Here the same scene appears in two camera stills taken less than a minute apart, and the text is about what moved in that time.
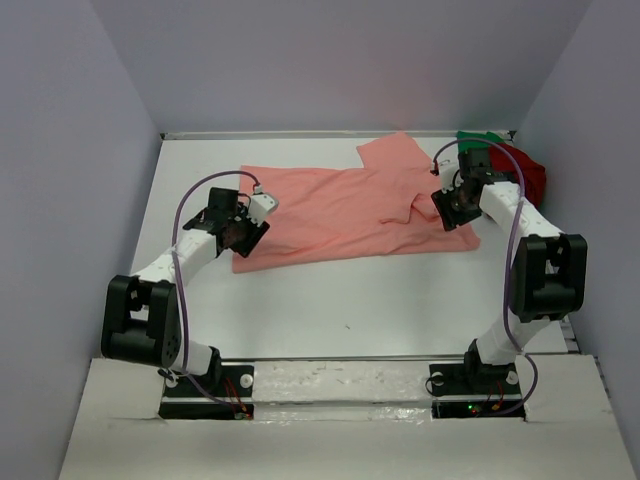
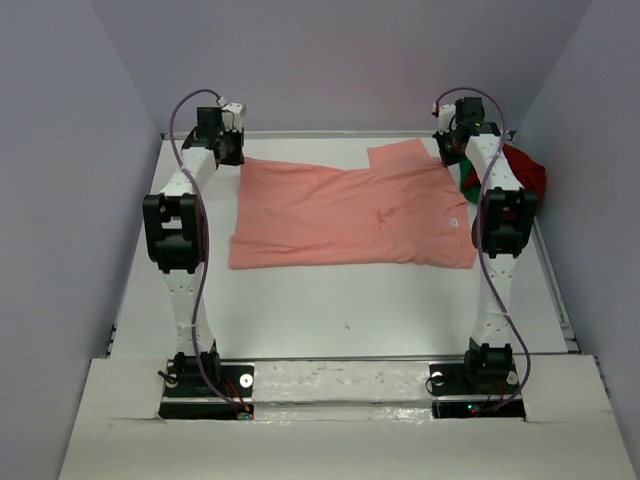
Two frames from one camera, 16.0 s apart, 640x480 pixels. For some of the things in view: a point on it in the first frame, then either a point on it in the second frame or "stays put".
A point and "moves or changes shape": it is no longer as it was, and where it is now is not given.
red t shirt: x=534 y=174 stays put
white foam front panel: x=343 y=420 stays put
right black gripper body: x=453 y=207 -> x=451 y=153
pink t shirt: x=385 y=208 moves or changes shape
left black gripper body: x=246 y=234 -> x=232 y=143
